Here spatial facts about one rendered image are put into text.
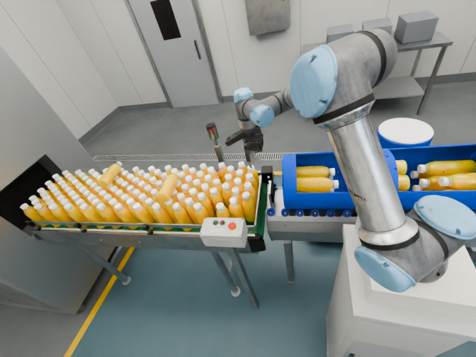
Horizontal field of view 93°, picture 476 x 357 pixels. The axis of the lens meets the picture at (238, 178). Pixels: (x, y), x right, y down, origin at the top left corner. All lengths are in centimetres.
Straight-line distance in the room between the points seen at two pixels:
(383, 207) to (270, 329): 159
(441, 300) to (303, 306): 131
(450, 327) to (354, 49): 74
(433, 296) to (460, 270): 12
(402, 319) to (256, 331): 130
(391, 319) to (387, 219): 38
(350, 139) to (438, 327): 60
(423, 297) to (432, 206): 26
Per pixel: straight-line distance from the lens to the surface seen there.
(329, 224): 129
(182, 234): 138
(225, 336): 204
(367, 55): 50
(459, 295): 86
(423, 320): 89
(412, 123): 180
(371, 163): 50
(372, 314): 85
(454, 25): 468
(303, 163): 129
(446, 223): 65
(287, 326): 199
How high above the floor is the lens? 194
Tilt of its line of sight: 42 degrees down
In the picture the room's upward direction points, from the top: 15 degrees counter-clockwise
